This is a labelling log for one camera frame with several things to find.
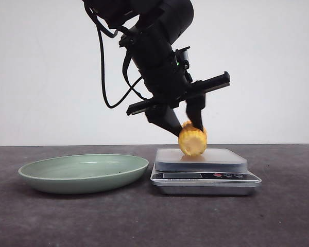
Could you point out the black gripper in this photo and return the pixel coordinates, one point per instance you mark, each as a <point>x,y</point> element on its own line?
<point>170,84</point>

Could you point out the yellow corn cob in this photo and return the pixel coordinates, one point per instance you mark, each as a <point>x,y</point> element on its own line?
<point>192,141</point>

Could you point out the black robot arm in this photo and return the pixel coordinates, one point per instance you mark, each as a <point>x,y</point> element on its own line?
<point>149,28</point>

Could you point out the silver digital kitchen scale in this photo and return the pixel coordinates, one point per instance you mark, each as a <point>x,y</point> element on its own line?
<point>218,171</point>

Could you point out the light green plate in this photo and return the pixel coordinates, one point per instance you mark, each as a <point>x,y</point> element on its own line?
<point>87,173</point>

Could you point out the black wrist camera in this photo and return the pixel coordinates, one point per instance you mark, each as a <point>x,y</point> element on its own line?
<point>182,57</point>

